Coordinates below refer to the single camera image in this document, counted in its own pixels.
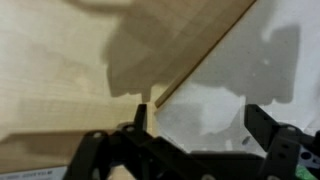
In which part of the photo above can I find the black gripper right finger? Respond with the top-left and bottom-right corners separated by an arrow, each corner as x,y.
244,104 -> 320,180

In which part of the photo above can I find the green bag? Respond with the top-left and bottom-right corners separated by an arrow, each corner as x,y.
295,165 -> 319,180

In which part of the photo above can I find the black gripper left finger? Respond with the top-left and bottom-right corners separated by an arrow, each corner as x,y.
63,103 -> 188,180

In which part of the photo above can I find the white paper bag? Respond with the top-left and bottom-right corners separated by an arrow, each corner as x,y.
157,0 -> 320,154

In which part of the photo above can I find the blue snack box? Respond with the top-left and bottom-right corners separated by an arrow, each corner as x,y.
0,166 -> 67,180

